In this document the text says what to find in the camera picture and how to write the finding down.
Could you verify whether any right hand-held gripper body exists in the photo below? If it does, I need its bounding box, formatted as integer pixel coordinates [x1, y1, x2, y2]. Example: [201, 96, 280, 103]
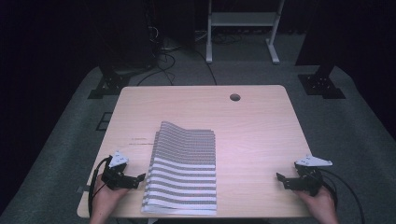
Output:
[294, 154, 333, 197]

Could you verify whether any person's right hand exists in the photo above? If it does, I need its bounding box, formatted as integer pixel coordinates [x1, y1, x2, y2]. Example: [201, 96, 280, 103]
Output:
[295, 186, 338, 218]

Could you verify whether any black tape square outline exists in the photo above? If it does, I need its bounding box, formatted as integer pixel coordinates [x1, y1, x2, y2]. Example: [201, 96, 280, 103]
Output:
[95, 111, 114, 132]

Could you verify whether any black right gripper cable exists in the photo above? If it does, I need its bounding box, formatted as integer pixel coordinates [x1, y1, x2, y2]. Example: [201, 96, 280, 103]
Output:
[321, 178, 339, 209]

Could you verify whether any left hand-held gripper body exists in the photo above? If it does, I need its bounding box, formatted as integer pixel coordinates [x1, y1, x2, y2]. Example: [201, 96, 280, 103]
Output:
[102, 151, 130, 191]

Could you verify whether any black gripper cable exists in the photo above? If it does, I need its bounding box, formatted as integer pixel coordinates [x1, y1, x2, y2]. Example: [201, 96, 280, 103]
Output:
[321, 178, 339, 209]
[88, 156, 113, 217]

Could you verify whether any tangle of black floor cables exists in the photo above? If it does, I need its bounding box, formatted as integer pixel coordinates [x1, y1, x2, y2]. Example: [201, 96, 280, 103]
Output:
[136, 26, 177, 87]

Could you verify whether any long black hanging cable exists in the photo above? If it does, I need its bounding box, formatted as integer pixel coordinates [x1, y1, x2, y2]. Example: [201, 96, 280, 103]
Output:
[318, 167, 367, 224]

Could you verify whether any black floor cable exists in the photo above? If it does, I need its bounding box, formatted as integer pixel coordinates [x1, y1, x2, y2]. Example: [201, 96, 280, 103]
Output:
[194, 49, 219, 86]

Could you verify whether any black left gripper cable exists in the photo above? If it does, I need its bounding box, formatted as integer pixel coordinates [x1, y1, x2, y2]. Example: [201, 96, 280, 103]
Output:
[88, 156, 113, 217]

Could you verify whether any person's left hand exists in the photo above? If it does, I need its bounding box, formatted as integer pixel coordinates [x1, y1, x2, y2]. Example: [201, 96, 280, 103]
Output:
[91, 174, 130, 217]

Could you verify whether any white metal stand frame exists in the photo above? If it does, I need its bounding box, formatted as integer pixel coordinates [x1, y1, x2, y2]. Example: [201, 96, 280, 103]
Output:
[205, 0, 286, 65]

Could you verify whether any black metal stand base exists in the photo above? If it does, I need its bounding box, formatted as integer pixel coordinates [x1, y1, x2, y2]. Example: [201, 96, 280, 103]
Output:
[88, 63, 132, 100]
[297, 62, 347, 100]

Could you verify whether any grey white striped cloth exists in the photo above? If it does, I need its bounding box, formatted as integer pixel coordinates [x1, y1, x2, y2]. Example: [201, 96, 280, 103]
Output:
[140, 120, 218, 217]

